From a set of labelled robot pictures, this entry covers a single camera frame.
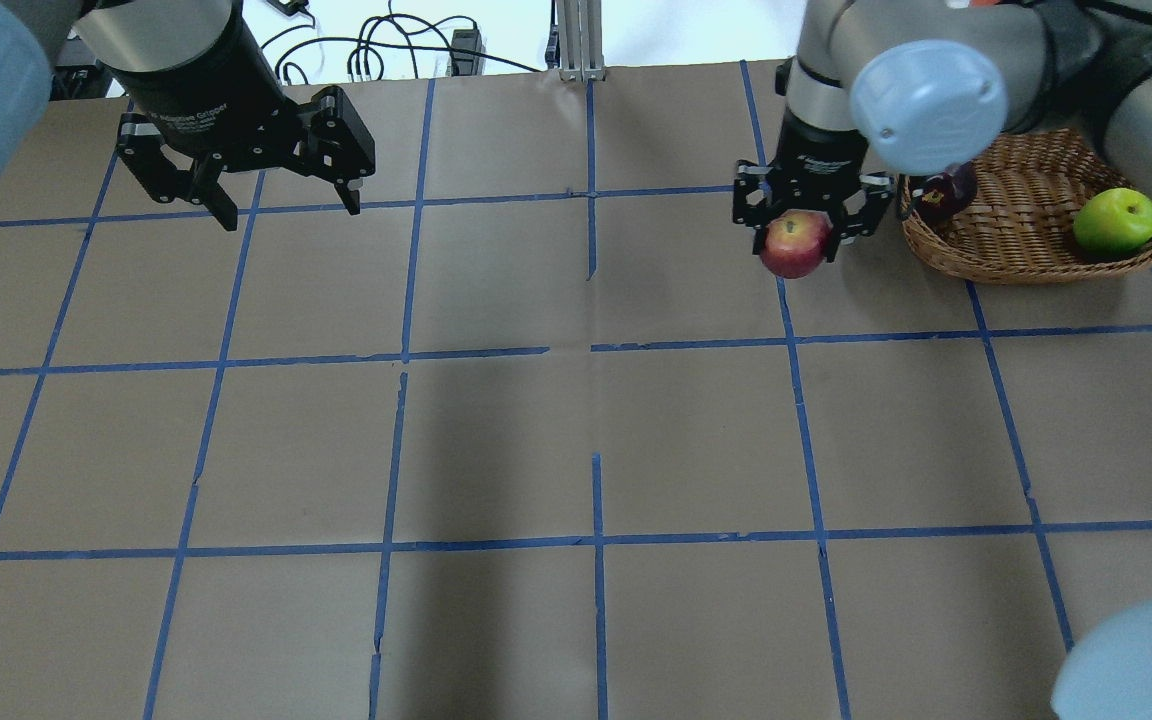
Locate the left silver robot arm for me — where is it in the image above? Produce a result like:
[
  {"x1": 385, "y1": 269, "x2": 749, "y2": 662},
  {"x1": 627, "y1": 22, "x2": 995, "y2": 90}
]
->
[{"x1": 0, "y1": 1, "x2": 378, "y2": 232}]

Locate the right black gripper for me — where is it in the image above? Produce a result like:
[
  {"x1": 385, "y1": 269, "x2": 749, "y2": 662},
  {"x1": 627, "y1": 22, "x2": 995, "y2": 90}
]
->
[{"x1": 732, "y1": 108, "x2": 897, "y2": 263}]

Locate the black power adapter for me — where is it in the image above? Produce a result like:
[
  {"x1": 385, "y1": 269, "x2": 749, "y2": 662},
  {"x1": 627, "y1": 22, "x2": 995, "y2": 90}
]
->
[{"x1": 445, "y1": 26, "x2": 485, "y2": 77}]

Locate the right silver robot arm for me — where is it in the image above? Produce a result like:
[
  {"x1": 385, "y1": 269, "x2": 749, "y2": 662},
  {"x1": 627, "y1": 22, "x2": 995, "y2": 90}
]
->
[{"x1": 732, "y1": 1, "x2": 1152, "y2": 259}]

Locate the green apple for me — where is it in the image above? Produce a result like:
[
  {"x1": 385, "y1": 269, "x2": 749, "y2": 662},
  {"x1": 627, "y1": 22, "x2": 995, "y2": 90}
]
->
[{"x1": 1071, "y1": 187, "x2": 1152, "y2": 256}]

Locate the woven wicker basket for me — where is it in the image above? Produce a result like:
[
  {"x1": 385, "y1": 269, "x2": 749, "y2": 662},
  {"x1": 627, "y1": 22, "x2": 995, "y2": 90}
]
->
[{"x1": 901, "y1": 128, "x2": 1152, "y2": 285}]

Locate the black cables bundle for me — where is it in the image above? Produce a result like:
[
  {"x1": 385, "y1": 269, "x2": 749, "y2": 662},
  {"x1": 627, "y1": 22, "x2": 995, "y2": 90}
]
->
[{"x1": 253, "y1": 0, "x2": 547, "y2": 88}]

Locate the aluminium frame post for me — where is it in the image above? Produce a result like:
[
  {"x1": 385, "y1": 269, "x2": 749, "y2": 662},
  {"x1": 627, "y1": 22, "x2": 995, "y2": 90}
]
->
[{"x1": 550, "y1": 0, "x2": 605, "y2": 83}]

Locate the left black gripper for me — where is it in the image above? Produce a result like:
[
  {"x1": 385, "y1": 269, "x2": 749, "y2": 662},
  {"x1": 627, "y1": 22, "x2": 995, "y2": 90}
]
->
[{"x1": 101, "y1": 5, "x2": 378, "y2": 232}]

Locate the dark red apple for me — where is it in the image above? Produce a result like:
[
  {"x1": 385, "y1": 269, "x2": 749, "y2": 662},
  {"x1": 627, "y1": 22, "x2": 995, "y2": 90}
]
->
[{"x1": 910, "y1": 161, "x2": 978, "y2": 225}]

